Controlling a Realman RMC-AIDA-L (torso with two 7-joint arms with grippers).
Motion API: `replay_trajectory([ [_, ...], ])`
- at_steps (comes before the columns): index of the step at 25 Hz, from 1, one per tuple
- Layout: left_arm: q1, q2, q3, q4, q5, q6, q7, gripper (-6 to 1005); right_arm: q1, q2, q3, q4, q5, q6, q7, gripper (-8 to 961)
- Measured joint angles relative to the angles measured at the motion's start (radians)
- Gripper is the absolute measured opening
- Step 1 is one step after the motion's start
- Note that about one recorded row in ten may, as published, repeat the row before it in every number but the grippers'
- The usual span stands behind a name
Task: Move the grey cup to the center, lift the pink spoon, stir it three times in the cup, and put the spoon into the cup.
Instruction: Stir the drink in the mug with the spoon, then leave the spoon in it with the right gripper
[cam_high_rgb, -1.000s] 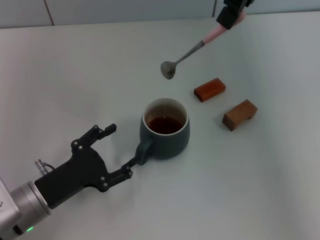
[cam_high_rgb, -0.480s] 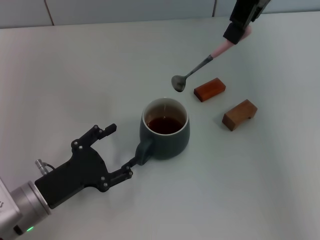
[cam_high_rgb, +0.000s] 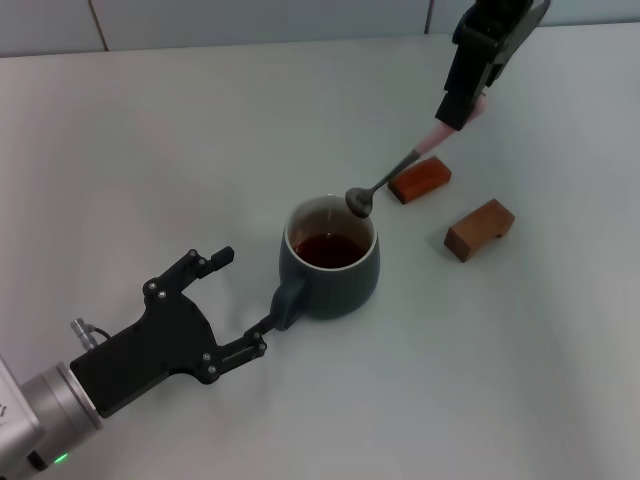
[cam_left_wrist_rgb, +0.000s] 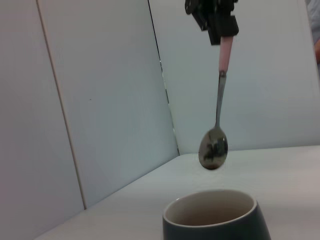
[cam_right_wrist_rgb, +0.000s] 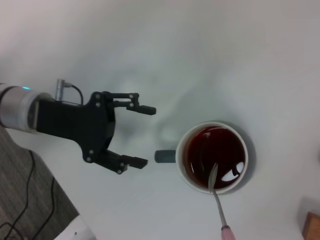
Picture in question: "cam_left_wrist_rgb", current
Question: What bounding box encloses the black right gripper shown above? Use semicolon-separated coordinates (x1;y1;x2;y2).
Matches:
184;0;240;46

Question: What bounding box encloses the pink handled metal spoon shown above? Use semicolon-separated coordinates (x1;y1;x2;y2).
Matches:
198;34;236;172

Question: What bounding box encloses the grey ceramic cup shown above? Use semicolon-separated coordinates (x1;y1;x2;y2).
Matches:
162;188;272;240

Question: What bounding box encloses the person in grey shirt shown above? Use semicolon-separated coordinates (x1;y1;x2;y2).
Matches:
306;0;320;65

